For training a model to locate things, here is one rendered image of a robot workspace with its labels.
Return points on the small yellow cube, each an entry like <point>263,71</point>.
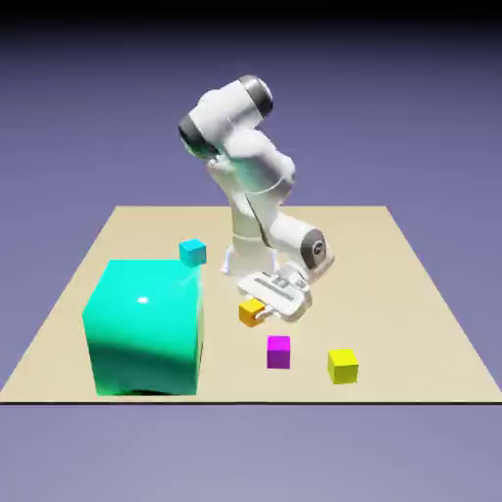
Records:
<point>342,366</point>

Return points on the large teal box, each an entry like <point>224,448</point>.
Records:
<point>145,329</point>

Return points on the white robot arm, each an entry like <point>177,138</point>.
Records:
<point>251,184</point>

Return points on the small orange cube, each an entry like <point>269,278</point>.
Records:
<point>250,312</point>

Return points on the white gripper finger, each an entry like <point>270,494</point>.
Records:
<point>265,312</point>

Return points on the small magenta cube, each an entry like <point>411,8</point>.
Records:
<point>278,352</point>

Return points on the small cyan cube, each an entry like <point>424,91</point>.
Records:
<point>192,252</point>

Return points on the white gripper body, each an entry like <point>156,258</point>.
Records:
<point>280,297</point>

